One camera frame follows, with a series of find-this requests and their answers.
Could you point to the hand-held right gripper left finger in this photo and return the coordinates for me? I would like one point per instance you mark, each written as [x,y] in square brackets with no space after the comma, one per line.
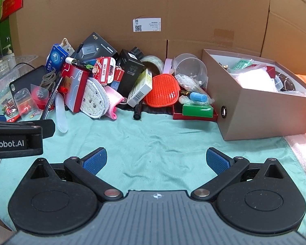
[95,159]

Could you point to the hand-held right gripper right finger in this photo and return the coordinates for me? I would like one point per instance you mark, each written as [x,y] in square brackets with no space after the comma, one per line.
[216,160]

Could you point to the black marker pen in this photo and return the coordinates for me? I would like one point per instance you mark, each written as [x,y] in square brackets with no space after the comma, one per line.
[137,111]

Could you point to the colourful candy wrapper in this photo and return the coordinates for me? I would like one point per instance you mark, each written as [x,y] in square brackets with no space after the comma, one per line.
[10,107]

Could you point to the small clear plastic cup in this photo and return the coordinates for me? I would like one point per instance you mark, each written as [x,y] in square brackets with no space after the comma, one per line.
[23,99]

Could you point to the red flower in clear box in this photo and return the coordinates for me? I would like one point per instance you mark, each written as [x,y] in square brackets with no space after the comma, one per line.
[39,95]

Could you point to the clear plastic container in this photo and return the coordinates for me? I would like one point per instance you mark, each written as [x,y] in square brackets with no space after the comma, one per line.
[2,76]

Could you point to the red and white box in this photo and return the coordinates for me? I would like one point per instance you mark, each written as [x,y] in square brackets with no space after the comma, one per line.
[72,91]

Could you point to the red box lid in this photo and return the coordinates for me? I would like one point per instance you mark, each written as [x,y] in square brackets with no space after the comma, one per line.
[193,119]

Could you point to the bundle of rubber bands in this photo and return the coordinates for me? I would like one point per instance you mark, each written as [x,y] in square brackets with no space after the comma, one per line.
[48,80]

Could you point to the black phone case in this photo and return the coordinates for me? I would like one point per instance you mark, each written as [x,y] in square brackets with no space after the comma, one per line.
[28,77]

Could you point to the white quilted printed pouch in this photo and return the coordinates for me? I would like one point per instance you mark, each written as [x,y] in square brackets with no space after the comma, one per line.
[94,99]

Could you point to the teal towel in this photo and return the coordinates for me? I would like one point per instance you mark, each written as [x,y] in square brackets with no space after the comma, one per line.
[153,143]

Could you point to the pink knit cloth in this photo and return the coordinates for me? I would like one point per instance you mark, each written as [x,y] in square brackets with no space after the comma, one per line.
[114,99]

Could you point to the pump dispenser bottles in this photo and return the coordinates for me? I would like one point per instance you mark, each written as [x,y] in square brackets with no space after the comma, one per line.
[5,53]

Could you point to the blue-capped small bottle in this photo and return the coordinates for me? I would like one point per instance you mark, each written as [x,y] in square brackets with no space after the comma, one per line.
[199,97]

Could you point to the white-capped black marker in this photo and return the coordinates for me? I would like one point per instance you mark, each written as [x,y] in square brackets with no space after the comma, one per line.
[79,63]

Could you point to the blue carton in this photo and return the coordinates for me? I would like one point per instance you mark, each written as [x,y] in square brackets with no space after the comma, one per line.
[55,56]

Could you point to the black and yellow tube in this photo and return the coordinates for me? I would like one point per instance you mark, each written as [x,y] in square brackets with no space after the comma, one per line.
[184,93]

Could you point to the bag of cotton swabs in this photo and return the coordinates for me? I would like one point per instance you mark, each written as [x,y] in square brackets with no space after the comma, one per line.
[191,83]

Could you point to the red playing card box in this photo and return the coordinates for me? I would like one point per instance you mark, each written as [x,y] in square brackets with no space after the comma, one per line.
[105,70]

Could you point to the white and green box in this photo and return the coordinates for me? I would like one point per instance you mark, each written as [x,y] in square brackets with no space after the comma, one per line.
[140,89]

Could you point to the small red box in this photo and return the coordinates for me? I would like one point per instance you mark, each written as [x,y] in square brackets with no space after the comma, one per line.
[118,77]

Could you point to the white star-print pouch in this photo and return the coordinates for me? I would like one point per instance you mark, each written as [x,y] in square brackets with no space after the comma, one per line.
[67,45]

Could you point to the white plastic bag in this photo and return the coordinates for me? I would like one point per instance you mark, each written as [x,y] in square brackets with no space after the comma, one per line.
[255,80]

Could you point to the orange silicone brush pad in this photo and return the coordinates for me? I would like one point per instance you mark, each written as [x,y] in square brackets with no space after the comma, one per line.
[162,90]

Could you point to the tall black box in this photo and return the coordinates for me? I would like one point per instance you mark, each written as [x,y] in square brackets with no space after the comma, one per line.
[130,72]

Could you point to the black charger box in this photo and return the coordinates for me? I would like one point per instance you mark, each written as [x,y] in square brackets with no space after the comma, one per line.
[94,46]

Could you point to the green and white packet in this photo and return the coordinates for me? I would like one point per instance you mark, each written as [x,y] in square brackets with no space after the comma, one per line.
[241,64]

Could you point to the brown round case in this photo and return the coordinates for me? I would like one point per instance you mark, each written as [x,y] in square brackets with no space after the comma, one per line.
[287,81]

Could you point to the lilac plastic holder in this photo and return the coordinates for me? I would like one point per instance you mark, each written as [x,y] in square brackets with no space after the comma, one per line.
[167,66]

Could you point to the clear packing tape roll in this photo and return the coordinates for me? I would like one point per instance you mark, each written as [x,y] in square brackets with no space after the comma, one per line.
[154,62]

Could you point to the large brown cardboard box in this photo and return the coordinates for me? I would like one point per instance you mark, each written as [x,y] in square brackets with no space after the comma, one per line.
[91,10]

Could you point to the white shipping label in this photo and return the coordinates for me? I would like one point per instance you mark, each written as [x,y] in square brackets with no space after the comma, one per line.
[147,25]

